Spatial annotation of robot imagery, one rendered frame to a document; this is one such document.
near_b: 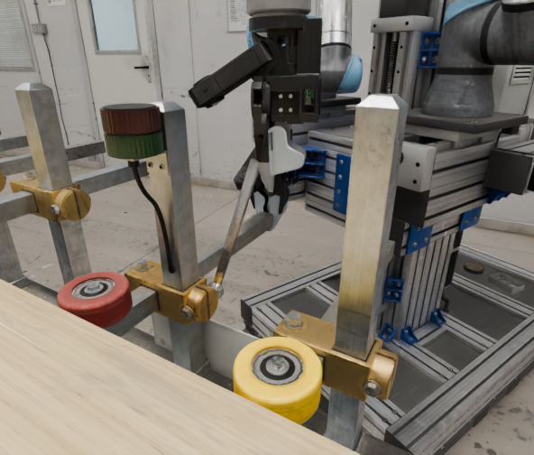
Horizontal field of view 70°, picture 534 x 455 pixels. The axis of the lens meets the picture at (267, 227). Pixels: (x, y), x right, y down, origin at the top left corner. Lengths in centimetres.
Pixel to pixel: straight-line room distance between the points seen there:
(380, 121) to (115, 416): 31
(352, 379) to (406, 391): 92
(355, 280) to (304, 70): 25
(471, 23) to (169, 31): 313
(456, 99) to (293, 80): 53
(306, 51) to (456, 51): 52
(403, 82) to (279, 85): 72
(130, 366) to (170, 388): 5
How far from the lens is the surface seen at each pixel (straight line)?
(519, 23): 88
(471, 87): 95
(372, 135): 33
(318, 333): 46
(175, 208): 48
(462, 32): 95
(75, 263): 73
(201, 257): 63
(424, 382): 141
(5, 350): 46
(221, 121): 358
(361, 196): 35
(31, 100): 65
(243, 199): 52
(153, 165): 48
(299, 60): 49
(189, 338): 58
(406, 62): 116
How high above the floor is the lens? 116
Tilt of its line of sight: 24 degrees down
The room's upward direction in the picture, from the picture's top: straight up
